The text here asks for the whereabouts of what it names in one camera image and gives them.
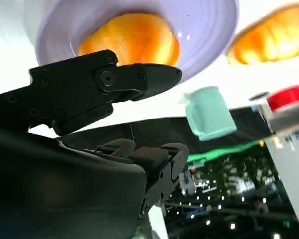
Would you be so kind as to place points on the white machine cabinet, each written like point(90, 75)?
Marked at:
point(294, 159)

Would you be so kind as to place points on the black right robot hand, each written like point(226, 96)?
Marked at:
point(52, 184)

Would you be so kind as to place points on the lilac plate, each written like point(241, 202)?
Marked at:
point(204, 32)

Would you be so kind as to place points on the pale green mug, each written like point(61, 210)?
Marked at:
point(210, 117)

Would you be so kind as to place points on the orange and white bread roll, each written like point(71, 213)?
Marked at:
point(132, 39)
point(271, 39)

